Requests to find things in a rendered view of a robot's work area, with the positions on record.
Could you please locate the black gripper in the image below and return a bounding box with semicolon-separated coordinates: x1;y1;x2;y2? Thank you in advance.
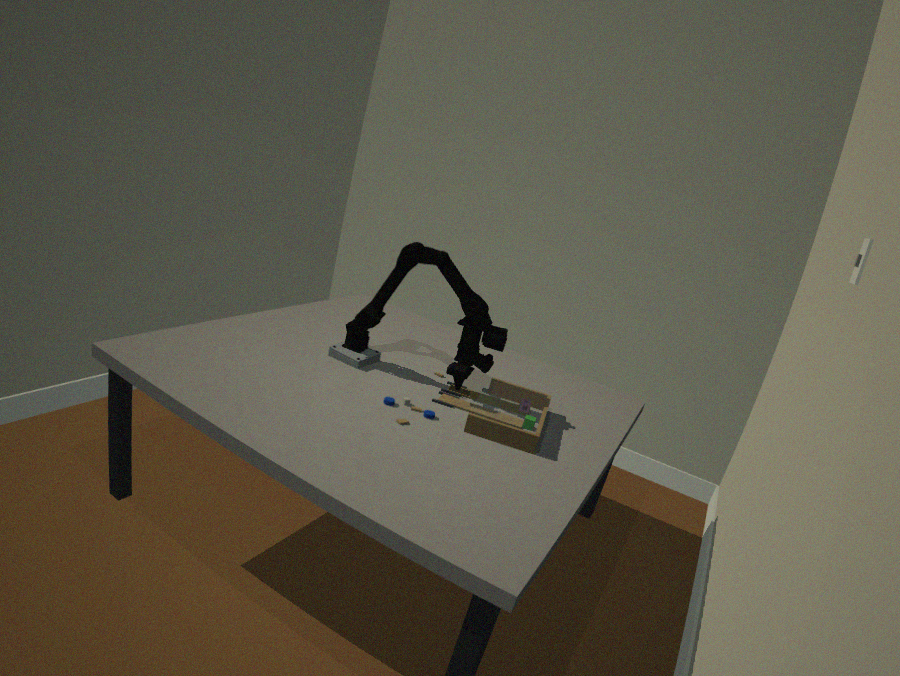
446;340;480;390

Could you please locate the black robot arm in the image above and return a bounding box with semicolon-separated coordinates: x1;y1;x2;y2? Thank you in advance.
342;242;508;373

